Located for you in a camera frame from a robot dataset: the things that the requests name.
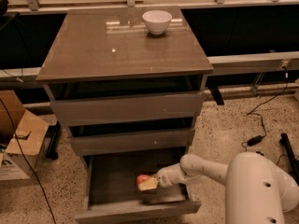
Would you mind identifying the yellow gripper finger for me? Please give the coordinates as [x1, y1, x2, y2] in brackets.
[137, 177, 158, 191]

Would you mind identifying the grey middle drawer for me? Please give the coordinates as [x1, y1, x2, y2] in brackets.
[69, 128, 195, 156]

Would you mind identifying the black stand foot left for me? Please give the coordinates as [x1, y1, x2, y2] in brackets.
[45, 122, 61, 160]

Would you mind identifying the black power adapter cable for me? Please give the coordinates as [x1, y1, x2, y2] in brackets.
[241, 66, 290, 152]

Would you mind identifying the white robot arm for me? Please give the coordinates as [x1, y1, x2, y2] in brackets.
[136, 152, 299, 224]

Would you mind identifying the black bar on floor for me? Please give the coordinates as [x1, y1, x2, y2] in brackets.
[280, 133, 299, 186]

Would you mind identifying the grey drawer cabinet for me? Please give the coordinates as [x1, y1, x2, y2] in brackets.
[36, 6, 214, 161]

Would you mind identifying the grey top drawer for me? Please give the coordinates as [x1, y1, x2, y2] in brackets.
[50, 92, 203, 127]

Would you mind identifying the white bowl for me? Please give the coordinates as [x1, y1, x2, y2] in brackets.
[142, 10, 172, 35]

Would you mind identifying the black cable at left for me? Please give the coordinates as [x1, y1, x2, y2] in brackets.
[0, 98, 58, 224]

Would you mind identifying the brown cardboard box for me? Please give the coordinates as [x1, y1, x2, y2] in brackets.
[0, 91, 49, 181]

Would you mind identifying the red apple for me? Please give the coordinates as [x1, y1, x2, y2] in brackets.
[136, 175, 150, 185]

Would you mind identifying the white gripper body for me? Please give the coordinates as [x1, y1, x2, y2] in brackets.
[156, 167, 173, 188]

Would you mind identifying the grey open bottom drawer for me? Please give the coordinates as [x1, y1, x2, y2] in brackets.
[75, 147, 201, 224]

